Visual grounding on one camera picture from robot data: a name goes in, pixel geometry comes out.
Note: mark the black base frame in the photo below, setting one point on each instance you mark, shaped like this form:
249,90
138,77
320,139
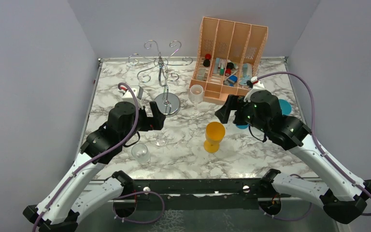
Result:
195,194

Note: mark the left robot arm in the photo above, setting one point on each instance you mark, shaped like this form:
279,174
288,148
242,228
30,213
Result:
64,208

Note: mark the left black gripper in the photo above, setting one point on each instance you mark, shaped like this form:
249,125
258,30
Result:
155,123

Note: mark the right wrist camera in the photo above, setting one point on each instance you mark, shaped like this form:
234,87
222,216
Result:
255,85

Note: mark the short clear wine glass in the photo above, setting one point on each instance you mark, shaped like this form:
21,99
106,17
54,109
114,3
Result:
196,96

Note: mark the blue plastic goblet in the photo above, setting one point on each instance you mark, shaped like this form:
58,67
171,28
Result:
242,127
285,106

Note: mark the peach desk organizer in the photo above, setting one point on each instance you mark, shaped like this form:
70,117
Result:
229,53

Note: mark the tall clear wine glass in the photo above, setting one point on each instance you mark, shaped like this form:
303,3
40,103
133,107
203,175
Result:
158,138

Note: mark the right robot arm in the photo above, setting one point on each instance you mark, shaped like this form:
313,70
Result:
342,195

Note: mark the chrome wine glass rack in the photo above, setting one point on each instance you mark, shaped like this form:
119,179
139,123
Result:
168,103

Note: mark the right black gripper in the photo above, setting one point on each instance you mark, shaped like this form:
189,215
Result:
231,103

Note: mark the orange plastic goblet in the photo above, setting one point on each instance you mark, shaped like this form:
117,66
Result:
214,134

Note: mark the ribbed clear glass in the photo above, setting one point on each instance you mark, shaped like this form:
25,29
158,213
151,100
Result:
141,153

